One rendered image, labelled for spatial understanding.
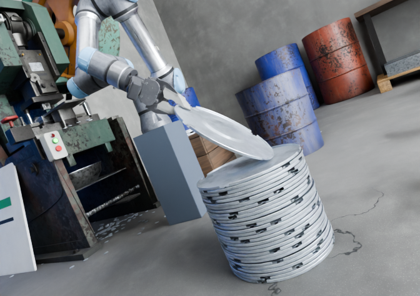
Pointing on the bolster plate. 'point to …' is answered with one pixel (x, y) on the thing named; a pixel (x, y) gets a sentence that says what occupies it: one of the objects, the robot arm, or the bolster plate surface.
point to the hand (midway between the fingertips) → (185, 109)
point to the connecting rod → (15, 24)
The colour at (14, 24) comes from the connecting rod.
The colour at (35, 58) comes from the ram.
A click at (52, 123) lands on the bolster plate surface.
